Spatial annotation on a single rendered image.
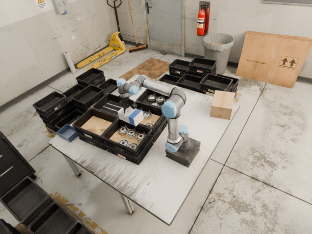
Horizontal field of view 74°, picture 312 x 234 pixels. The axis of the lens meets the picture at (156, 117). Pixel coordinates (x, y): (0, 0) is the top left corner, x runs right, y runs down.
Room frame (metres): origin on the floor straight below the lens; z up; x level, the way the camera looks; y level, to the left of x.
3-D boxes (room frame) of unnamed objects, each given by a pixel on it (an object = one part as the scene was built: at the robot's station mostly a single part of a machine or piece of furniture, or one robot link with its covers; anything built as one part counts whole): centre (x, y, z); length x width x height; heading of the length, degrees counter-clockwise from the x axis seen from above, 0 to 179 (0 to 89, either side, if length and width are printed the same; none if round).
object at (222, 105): (1.79, -0.78, 0.78); 0.30 x 0.22 x 0.16; 155
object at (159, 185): (1.72, 0.11, 0.35); 1.60 x 1.60 x 0.70; 51
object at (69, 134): (1.68, 1.00, 0.74); 0.20 x 0.15 x 0.07; 52
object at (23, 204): (1.03, 1.32, 0.37); 0.40 x 0.30 x 0.45; 51
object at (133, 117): (1.44, 0.23, 1.09); 0.20 x 0.12 x 0.09; 50
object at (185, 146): (1.26, -0.22, 0.85); 0.15 x 0.15 x 0.10
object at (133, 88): (1.41, 0.16, 1.41); 0.11 x 0.11 x 0.08; 50
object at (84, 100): (2.63, 0.98, 0.37); 0.40 x 0.30 x 0.45; 141
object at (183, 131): (1.25, -0.21, 0.97); 0.13 x 0.12 x 0.14; 140
